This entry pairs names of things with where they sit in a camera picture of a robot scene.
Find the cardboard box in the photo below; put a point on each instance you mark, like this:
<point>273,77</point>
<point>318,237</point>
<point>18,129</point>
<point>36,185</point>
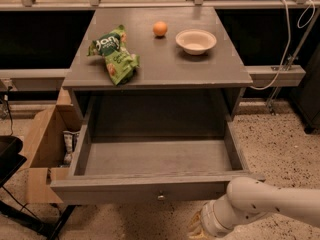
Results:
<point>44,148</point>

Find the orange fruit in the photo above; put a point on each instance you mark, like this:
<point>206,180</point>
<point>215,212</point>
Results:
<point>160,28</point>

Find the snack bag in box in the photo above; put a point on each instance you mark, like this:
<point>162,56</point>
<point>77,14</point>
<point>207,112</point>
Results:
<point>70,140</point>

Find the green chip bag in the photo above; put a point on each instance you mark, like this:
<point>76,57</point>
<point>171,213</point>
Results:
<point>120,63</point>

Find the black stand left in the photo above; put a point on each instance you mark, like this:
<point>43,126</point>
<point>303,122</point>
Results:
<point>11,162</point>

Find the grey wooden drawer cabinet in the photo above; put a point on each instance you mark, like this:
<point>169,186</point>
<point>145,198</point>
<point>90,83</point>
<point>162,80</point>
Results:
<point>163,63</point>

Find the grey top drawer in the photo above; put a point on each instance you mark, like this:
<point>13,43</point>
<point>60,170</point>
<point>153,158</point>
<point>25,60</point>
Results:
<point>133,147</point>

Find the metal railing frame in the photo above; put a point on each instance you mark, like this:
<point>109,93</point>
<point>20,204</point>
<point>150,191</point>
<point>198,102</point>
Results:
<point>28,79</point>

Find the yellowish padded gripper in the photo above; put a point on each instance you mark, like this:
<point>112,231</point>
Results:
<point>209,218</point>

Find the round metal top drawer knob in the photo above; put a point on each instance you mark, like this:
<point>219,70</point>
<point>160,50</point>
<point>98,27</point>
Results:
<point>161,196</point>

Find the white bowl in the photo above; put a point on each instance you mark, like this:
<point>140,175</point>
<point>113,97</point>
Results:
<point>196,41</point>

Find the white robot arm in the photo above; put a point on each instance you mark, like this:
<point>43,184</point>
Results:
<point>248,200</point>

